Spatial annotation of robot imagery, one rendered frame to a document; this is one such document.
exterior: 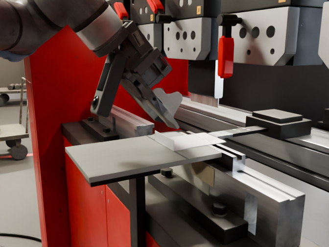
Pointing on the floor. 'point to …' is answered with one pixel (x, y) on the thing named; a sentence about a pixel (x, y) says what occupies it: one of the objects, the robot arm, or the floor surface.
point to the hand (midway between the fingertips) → (164, 123)
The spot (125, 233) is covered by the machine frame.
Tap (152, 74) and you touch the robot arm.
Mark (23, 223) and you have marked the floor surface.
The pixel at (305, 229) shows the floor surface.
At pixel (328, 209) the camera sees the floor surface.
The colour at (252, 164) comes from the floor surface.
